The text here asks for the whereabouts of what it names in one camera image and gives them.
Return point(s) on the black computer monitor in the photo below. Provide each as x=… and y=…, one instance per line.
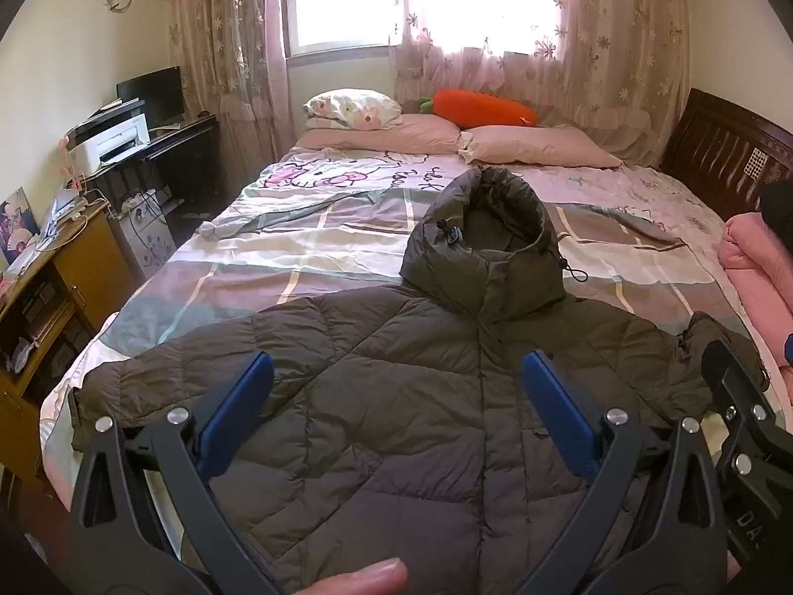
x=152, y=93

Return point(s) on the white printer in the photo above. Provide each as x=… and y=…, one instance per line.
x=108, y=142

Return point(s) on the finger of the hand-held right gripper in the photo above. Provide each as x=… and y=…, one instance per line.
x=743, y=403

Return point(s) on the yellow wooden cabinet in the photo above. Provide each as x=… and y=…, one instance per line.
x=80, y=273

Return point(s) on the person's left hand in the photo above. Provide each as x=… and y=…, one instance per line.
x=359, y=577

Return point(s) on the pink folded blanket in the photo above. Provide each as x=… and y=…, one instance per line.
x=753, y=273

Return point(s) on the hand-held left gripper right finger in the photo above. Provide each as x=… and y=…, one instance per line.
x=557, y=409

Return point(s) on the dark wooden headboard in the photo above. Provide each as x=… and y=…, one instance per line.
x=712, y=142

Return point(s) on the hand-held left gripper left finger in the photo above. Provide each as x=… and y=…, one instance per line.
x=238, y=409

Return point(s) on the stack of papers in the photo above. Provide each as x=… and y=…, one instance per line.
x=62, y=211

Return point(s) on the pink pillow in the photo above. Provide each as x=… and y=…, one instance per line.
x=533, y=145
x=384, y=135

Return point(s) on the framed photo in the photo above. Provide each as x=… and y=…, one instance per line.
x=18, y=223

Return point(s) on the black computer desk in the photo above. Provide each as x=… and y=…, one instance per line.
x=186, y=155

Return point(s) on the orange carrot plush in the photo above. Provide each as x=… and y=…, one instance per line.
x=483, y=106

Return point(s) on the patterned pink bed sheet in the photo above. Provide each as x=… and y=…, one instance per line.
x=310, y=242

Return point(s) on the floral white pillow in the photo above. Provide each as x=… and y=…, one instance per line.
x=353, y=105

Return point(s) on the floral lace curtain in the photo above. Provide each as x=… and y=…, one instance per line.
x=229, y=43
x=619, y=31

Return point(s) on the olive hooded puffer jacket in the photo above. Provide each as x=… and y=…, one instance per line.
x=402, y=384

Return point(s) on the bright window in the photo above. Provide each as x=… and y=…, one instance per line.
x=347, y=0

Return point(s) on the white floral computer tower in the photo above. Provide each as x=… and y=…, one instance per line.
x=145, y=242

